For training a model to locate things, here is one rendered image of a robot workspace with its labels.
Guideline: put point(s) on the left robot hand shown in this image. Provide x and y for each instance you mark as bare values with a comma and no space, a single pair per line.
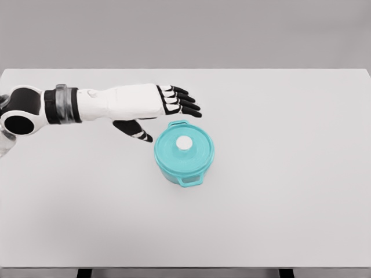
136,101

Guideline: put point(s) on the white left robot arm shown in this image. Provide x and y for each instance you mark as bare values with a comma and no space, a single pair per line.
87,104

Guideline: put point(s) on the teal pot lid white knob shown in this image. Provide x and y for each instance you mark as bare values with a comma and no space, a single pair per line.
183,148

